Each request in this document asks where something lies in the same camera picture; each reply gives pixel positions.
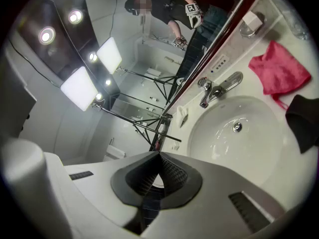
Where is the silver soap dish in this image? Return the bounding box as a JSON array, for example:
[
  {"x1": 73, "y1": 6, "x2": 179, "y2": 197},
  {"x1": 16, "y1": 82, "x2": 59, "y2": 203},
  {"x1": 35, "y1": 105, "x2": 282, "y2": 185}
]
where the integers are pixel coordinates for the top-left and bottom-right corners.
[{"x1": 238, "y1": 10, "x2": 268, "y2": 38}]

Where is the chrome faucet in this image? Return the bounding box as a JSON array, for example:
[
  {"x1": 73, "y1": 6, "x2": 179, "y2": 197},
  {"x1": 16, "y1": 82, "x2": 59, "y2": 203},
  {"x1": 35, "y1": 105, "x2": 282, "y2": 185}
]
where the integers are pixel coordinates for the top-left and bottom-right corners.
[{"x1": 196, "y1": 71, "x2": 244, "y2": 109}]

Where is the recessed ceiling spotlight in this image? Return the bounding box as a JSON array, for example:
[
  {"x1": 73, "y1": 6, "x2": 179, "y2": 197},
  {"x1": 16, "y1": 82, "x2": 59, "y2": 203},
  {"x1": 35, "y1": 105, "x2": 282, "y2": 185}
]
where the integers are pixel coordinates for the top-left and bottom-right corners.
[
  {"x1": 38, "y1": 26, "x2": 56, "y2": 46},
  {"x1": 67, "y1": 8, "x2": 84, "y2": 25}
]

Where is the white LED light panel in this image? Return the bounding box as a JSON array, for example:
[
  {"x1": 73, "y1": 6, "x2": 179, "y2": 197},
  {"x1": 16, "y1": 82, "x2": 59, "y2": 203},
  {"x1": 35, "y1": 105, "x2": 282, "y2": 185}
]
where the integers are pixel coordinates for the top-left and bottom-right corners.
[{"x1": 59, "y1": 66, "x2": 99, "y2": 112}]

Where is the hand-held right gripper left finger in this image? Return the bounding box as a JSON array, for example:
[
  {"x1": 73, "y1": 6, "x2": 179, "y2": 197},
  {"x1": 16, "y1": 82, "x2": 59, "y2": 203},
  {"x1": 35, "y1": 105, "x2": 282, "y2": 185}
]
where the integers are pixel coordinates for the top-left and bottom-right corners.
[{"x1": 64, "y1": 151, "x2": 160, "y2": 228}]

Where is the small white printed label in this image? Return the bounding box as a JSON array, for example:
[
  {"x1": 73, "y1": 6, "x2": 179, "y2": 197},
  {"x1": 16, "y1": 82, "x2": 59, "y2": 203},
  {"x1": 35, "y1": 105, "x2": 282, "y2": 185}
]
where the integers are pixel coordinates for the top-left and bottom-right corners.
[{"x1": 210, "y1": 54, "x2": 230, "y2": 72}]

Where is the small folded white towel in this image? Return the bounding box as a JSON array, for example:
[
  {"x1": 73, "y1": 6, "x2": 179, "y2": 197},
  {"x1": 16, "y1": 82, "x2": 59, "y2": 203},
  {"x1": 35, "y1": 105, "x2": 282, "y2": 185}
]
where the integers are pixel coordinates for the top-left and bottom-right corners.
[{"x1": 175, "y1": 105, "x2": 189, "y2": 128}]

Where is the black tripod light stand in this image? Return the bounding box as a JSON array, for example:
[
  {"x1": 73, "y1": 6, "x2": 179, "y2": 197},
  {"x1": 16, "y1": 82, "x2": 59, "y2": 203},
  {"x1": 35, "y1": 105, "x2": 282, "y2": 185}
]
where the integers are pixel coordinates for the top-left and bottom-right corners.
[{"x1": 91, "y1": 103, "x2": 182, "y2": 152}]

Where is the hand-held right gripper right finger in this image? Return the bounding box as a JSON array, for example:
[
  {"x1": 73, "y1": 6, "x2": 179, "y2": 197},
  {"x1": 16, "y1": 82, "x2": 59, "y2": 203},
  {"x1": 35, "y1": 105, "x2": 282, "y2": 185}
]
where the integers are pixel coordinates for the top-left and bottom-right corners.
[{"x1": 141, "y1": 151, "x2": 285, "y2": 239}]

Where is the pink cloth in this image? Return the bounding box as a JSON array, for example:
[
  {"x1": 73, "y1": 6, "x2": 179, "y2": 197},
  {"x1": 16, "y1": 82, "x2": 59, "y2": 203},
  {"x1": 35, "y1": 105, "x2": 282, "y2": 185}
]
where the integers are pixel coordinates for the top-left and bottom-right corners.
[{"x1": 248, "y1": 40, "x2": 312, "y2": 111}]

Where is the white sink basin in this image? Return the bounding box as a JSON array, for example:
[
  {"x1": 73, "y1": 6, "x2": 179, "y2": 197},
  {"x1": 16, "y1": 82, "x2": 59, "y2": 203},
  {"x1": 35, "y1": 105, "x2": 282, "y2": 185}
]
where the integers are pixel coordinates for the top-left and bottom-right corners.
[{"x1": 187, "y1": 95, "x2": 285, "y2": 186}]

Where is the wide wood framed mirror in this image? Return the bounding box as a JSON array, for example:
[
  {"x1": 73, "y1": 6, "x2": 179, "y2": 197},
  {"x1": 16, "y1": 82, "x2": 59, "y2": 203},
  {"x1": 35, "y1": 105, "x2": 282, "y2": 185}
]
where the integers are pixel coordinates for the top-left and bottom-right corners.
[{"x1": 82, "y1": 0, "x2": 265, "y2": 117}]

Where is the black cloth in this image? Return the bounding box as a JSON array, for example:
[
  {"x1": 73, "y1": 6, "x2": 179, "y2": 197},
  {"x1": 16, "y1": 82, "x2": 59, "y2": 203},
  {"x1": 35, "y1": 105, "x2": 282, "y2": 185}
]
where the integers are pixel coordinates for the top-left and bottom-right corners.
[{"x1": 285, "y1": 94, "x2": 319, "y2": 154}]

